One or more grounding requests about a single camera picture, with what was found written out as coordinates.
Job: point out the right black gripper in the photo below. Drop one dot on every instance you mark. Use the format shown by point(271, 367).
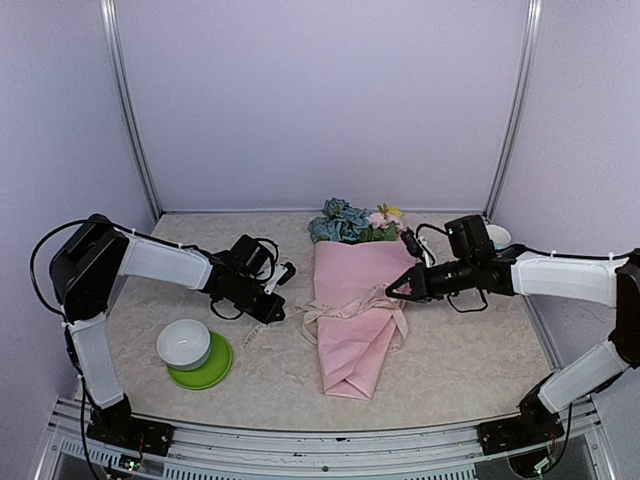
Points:
point(410, 275)

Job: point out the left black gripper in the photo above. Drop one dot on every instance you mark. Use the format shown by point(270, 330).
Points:
point(266, 314)

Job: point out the beige printed ribbon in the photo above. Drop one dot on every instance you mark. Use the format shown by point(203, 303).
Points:
point(373, 298)

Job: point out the pale pink fake flower stem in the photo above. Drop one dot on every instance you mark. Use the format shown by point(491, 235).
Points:
point(384, 227)

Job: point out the yellow fake flower stem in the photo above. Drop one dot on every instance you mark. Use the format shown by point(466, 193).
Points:
point(392, 210)

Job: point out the blue fake flower bunch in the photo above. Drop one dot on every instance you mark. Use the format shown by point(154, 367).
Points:
point(340, 222)

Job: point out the pink wrapping paper sheet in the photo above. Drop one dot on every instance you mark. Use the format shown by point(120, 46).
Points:
point(351, 319)

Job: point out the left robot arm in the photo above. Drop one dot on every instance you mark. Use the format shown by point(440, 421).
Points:
point(104, 267)

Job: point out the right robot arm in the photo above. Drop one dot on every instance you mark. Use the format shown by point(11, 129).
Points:
point(601, 289)

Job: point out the white ceramic bowl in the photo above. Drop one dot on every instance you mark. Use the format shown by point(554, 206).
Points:
point(184, 344)

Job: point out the green plastic plate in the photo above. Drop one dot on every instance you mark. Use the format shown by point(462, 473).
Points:
point(211, 372)

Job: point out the light blue mug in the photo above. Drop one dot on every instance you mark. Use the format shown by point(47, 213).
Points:
point(500, 236)

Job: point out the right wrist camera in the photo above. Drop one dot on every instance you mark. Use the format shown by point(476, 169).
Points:
point(417, 247)

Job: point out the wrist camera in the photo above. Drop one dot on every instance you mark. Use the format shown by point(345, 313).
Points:
point(417, 247)
point(277, 276)

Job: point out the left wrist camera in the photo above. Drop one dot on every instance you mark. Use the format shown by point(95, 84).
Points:
point(277, 276)

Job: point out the front aluminium rail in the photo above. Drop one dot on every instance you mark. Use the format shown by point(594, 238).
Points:
point(200, 451)

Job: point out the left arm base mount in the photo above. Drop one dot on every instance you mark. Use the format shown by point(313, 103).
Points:
point(136, 434)

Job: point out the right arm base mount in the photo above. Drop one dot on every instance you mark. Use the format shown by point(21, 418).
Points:
point(517, 432)

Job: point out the left aluminium frame post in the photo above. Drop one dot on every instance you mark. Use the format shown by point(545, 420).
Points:
point(108, 10)

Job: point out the aluminium frame post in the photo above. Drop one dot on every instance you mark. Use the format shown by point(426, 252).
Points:
point(517, 106)
point(108, 10)

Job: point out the right aluminium frame post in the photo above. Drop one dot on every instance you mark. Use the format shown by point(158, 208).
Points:
point(517, 106)

